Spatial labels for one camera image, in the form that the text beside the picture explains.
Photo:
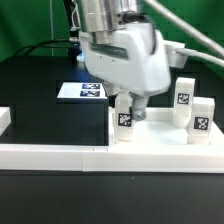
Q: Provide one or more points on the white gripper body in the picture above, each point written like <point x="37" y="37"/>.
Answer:
<point x="135" y="59"/>

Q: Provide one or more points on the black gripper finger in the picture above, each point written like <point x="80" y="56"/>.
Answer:
<point x="112" y="89"/>
<point x="138" y="107"/>

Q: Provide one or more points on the white square tabletop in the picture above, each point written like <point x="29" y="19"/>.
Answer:
<point x="158" y="128"/>

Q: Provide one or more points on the white AprilTag base sheet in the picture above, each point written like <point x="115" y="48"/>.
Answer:
<point x="77" y="90"/>

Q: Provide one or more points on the white U-shaped fence obstacle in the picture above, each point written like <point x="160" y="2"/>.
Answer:
<point x="118" y="157"/>

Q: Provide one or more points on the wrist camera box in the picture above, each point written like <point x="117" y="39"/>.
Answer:
<point x="175" y="59"/>

